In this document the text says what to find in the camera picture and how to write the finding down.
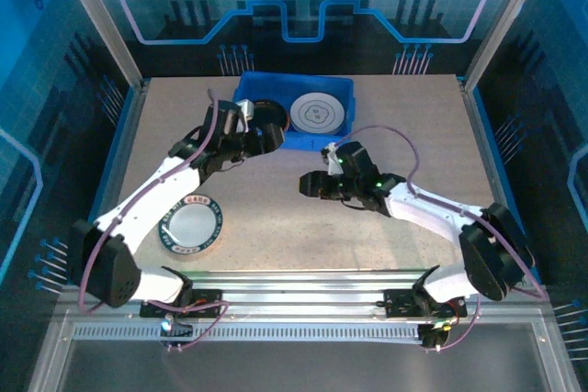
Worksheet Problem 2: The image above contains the black plate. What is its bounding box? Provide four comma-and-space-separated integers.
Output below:
251, 98, 291, 134

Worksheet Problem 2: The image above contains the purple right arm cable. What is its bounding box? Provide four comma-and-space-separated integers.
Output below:
333, 124, 550, 354

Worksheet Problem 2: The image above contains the blue plastic bin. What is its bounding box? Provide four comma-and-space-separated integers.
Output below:
231, 71, 357, 153

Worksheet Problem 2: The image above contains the white plate with grey ring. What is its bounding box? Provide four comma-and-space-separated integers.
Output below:
288, 92, 346, 135

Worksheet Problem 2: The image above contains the green rimmed white plate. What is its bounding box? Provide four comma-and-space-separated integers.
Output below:
158, 194, 225, 256

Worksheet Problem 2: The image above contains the aluminium frame rail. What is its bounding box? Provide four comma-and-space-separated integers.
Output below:
54, 267, 550, 325

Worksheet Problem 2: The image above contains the aluminium frame post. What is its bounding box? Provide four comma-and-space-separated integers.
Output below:
462, 0, 556, 90
50, 0, 144, 90

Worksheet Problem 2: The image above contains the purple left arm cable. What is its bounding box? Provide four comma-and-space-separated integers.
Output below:
76, 87, 230, 353

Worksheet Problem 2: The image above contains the slotted white cable duct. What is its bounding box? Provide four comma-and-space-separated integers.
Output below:
72, 321, 426, 343

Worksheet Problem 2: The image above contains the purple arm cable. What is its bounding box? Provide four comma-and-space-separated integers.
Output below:
333, 124, 550, 354
76, 87, 230, 353

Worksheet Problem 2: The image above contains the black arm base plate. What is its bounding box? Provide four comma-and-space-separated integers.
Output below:
140, 287, 225, 319
383, 288, 468, 319

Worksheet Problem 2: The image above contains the blue table edge strip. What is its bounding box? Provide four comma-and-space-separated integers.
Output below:
470, 86, 542, 286
67, 86, 140, 286

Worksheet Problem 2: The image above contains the black controller module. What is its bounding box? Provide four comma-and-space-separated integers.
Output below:
159, 316, 194, 348
417, 318, 454, 350

